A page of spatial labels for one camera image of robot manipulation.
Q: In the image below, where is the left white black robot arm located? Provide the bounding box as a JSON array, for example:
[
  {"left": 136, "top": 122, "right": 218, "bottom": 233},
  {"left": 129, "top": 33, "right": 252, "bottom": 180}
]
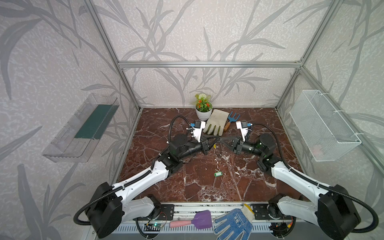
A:
[{"left": 74, "top": 134, "right": 220, "bottom": 239}]

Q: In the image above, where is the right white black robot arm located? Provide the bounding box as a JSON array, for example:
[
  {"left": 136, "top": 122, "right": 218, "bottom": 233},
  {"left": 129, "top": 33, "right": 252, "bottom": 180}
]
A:
[{"left": 220, "top": 134, "right": 361, "bottom": 240}]

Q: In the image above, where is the cream gardening glove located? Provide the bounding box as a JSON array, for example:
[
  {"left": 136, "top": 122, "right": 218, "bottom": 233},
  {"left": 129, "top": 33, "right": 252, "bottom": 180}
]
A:
[{"left": 203, "top": 109, "right": 229, "bottom": 137}]

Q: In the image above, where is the white pot with plant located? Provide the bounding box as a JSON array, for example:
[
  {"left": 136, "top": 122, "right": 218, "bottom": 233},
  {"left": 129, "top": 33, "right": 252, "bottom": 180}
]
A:
[{"left": 195, "top": 93, "right": 213, "bottom": 121}]

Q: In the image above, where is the blue dotted work glove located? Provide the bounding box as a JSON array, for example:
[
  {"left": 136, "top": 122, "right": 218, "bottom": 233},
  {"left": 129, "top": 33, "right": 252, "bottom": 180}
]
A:
[{"left": 214, "top": 205, "right": 254, "bottom": 240}]

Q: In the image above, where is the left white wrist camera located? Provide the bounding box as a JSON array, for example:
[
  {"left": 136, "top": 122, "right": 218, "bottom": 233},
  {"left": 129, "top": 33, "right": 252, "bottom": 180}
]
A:
[{"left": 190, "top": 121, "right": 206, "bottom": 143}]

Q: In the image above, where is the blue hand rake wooden handle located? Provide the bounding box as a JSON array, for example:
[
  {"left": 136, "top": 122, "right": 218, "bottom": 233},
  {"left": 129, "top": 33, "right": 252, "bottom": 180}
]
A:
[{"left": 224, "top": 112, "right": 240, "bottom": 131}]

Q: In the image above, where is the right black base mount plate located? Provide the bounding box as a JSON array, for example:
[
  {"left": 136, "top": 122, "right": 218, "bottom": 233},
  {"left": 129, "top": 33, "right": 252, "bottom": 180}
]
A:
[{"left": 251, "top": 203, "right": 283, "bottom": 221}]

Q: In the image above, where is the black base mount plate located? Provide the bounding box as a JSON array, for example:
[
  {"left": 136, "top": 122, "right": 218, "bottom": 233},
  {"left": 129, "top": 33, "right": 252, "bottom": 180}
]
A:
[
  {"left": 251, "top": 203, "right": 283, "bottom": 221},
  {"left": 138, "top": 204, "right": 175, "bottom": 221}
]

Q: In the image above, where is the purple scoop pink handle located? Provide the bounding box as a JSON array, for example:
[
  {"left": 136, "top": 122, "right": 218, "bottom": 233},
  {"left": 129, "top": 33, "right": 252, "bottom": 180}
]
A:
[{"left": 170, "top": 210, "right": 213, "bottom": 230}]

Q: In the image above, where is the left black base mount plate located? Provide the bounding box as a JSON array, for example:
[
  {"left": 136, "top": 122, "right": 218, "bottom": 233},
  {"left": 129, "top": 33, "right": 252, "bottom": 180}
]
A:
[{"left": 138, "top": 204, "right": 175, "bottom": 221}]

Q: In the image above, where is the white wire mesh basket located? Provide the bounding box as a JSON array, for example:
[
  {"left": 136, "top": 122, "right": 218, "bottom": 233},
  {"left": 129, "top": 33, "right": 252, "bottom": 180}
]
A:
[{"left": 290, "top": 90, "right": 362, "bottom": 162}]

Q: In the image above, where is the aluminium frame rail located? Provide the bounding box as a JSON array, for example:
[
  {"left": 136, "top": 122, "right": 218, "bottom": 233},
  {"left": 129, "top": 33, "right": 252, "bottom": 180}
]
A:
[{"left": 118, "top": 61, "right": 302, "bottom": 69}]

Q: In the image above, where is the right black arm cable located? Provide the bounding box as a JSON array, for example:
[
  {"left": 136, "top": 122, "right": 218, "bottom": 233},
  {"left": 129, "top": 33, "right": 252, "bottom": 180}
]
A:
[{"left": 248, "top": 122, "right": 379, "bottom": 234}]

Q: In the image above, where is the clear plastic wall shelf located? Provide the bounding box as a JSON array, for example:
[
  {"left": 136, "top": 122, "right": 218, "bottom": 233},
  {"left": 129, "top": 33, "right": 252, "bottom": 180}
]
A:
[{"left": 42, "top": 94, "right": 120, "bottom": 163}]

